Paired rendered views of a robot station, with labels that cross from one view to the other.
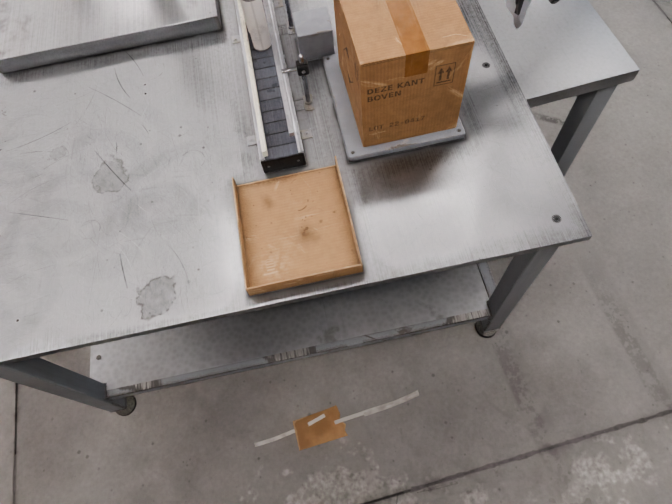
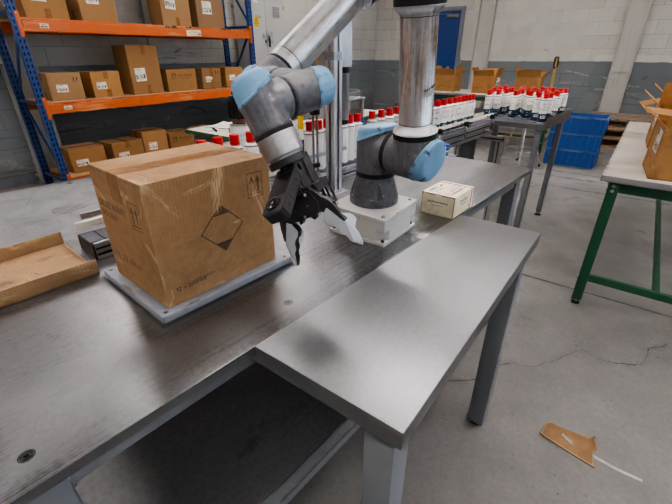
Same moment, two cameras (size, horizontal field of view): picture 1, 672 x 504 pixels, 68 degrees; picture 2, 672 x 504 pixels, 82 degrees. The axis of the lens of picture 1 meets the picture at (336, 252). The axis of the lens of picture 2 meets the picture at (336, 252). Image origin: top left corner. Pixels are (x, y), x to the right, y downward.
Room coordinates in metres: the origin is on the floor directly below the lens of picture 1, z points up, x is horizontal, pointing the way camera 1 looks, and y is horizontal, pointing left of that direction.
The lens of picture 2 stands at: (0.54, -1.07, 1.33)
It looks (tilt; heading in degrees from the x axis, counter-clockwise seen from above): 27 degrees down; 43
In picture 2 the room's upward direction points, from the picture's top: straight up
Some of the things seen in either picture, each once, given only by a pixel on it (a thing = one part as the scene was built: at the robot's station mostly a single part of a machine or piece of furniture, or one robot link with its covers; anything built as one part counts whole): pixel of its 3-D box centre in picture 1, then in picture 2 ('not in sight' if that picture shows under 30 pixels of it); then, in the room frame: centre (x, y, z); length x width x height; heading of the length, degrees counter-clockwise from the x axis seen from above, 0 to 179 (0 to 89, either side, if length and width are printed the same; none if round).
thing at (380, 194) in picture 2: not in sight; (374, 184); (1.46, -0.36, 0.97); 0.15 x 0.15 x 0.10
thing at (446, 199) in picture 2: not in sight; (447, 198); (1.77, -0.45, 0.87); 0.16 x 0.12 x 0.07; 4
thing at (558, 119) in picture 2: not in sight; (507, 166); (3.95, 0.13, 0.46); 0.73 x 0.62 x 0.93; 2
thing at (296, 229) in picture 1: (294, 222); (11, 271); (0.59, 0.08, 0.85); 0.30 x 0.26 x 0.04; 2
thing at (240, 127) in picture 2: not in sight; (240, 132); (1.50, 0.40, 1.03); 0.09 x 0.09 x 0.30
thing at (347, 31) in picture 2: not in sight; (332, 37); (1.70, 0.05, 1.38); 0.17 x 0.10 x 0.19; 58
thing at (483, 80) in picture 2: not in sight; (486, 79); (6.96, 1.77, 0.96); 0.43 x 0.42 x 0.37; 94
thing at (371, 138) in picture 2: not in sight; (378, 146); (1.46, -0.37, 1.09); 0.13 x 0.12 x 0.14; 86
